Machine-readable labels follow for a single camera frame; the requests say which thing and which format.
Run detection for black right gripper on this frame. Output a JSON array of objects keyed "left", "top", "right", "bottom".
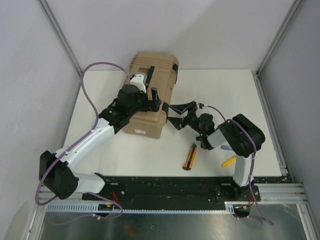
[{"left": 167, "top": 101, "right": 205, "bottom": 136}]

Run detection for tan plastic tool box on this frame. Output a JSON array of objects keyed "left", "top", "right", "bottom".
[{"left": 123, "top": 51, "right": 179, "bottom": 139}]

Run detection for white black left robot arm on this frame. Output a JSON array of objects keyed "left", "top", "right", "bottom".
[{"left": 39, "top": 66, "right": 162, "bottom": 200}]

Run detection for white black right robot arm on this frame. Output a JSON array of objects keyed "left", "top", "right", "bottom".
[{"left": 168, "top": 101, "right": 266, "bottom": 201}]

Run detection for yellow black utility knife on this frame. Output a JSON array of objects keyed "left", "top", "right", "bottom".
[{"left": 182, "top": 143, "right": 197, "bottom": 171}]

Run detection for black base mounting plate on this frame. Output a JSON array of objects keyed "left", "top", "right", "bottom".
[{"left": 97, "top": 175, "right": 261, "bottom": 202}]

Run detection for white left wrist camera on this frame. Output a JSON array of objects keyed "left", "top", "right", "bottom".
[{"left": 129, "top": 73, "right": 147, "bottom": 93}]

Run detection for blue handle screwdriver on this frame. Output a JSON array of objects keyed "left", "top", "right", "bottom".
[{"left": 220, "top": 145, "right": 233, "bottom": 151}]

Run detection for yellow handle screwdriver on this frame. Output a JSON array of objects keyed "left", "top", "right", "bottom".
[{"left": 221, "top": 156, "right": 236, "bottom": 168}]

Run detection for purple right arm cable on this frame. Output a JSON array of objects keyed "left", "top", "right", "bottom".
[{"left": 203, "top": 103, "right": 275, "bottom": 226}]

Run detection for grey slotted cable duct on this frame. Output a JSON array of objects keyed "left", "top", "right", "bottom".
[{"left": 44, "top": 201, "right": 244, "bottom": 214}]

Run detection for left aluminium corner post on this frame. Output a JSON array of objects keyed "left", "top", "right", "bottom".
[{"left": 37, "top": 0, "right": 82, "bottom": 78}]

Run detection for aluminium corner post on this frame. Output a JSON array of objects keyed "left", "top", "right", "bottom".
[
  {"left": 37, "top": 0, "right": 82, "bottom": 78},
  {"left": 255, "top": 0, "right": 305, "bottom": 76}
]

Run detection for right aluminium corner post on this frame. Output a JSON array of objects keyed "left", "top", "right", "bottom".
[{"left": 255, "top": 0, "right": 305, "bottom": 76}]

